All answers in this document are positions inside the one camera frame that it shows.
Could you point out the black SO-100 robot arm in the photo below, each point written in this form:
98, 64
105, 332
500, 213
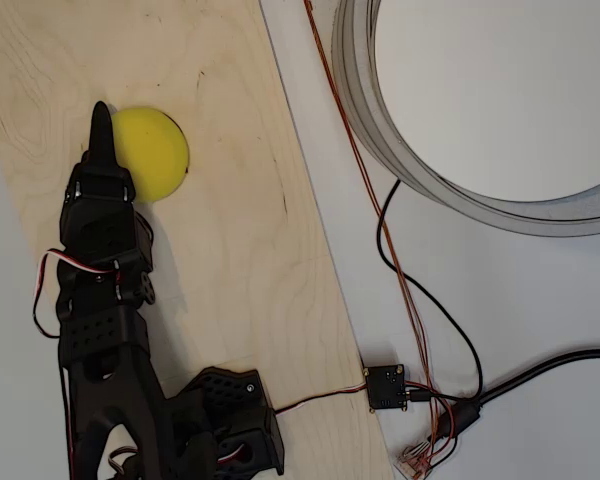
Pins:
115, 390

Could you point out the black controller board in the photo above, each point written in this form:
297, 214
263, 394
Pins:
386, 387

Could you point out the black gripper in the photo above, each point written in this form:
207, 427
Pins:
101, 181

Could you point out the yellow foam disc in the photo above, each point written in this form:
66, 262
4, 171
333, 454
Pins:
150, 150

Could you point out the large grey lamp shade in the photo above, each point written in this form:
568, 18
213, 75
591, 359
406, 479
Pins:
355, 100

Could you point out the black lattice robot base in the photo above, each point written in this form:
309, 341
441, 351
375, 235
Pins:
235, 400

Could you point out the light plywood board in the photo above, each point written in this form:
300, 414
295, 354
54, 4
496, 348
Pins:
230, 200

